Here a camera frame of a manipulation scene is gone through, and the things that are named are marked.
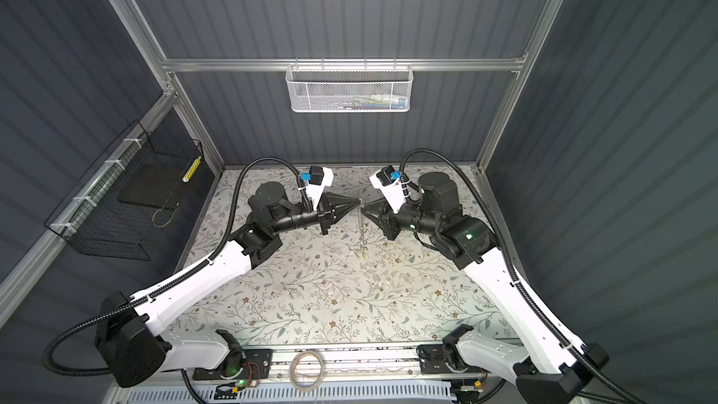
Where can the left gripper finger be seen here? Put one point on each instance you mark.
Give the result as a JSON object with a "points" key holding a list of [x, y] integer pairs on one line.
{"points": [[339, 211], [336, 201]]}

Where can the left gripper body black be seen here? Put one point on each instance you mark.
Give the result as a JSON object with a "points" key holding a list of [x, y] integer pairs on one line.
{"points": [[325, 216]]}

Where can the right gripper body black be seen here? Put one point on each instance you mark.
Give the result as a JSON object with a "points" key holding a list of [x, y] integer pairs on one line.
{"points": [[394, 220]]}

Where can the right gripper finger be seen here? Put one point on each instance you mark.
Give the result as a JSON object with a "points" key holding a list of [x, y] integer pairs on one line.
{"points": [[377, 207], [379, 218]]}

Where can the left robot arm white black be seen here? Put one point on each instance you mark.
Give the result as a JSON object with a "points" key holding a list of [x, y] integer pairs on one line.
{"points": [[135, 344]]}

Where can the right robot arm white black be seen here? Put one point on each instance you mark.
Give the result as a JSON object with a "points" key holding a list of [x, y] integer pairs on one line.
{"points": [[541, 369]]}

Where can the items in white basket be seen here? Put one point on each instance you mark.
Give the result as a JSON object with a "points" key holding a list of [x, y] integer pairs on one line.
{"points": [[371, 102]]}

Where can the yellow marker in black basket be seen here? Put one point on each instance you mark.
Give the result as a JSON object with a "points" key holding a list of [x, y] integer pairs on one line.
{"points": [[191, 170]]}

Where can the tape roll clear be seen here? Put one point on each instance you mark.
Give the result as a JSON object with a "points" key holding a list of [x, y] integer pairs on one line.
{"points": [[307, 371]]}

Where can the black pad in basket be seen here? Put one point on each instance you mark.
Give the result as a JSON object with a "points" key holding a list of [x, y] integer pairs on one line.
{"points": [[155, 187]]}

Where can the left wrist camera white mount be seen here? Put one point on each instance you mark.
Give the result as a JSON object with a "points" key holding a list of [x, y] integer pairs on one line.
{"points": [[313, 183]]}

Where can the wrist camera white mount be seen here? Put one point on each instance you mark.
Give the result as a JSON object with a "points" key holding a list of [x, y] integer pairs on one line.
{"points": [[394, 187], [313, 183]]}

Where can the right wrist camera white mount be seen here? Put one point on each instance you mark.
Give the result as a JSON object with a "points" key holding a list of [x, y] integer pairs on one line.
{"points": [[394, 187]]}

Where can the white wire mesh basket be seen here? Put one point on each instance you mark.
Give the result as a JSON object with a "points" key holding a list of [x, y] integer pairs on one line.
{"points": [[311, 90]]}

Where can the black wire basket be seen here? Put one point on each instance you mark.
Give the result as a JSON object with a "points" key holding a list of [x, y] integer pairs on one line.
{"points": [[126, 210]]}

